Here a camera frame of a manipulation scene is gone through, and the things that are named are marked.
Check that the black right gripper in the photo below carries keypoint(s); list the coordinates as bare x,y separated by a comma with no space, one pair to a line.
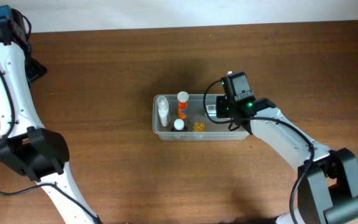
221,111

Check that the clear plastic container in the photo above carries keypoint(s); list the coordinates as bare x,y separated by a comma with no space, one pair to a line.
195,113

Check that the orange vitamin tube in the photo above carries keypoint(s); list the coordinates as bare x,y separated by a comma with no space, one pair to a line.
182,104

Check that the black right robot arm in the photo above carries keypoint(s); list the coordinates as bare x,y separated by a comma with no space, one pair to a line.
326,188

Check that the white medicine box red text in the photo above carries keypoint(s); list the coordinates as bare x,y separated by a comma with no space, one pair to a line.
211,109

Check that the dark syrup bottle white cap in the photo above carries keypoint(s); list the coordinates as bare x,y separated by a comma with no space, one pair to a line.
178,126

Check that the white plastic bottle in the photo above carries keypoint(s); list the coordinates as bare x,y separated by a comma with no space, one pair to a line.
163,110

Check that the small jar gold lid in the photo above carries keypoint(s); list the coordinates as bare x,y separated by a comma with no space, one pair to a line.
199,127

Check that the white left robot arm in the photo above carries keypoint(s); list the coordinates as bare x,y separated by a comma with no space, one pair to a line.
26,147

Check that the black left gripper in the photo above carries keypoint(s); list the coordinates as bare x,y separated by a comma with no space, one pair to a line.
35,71

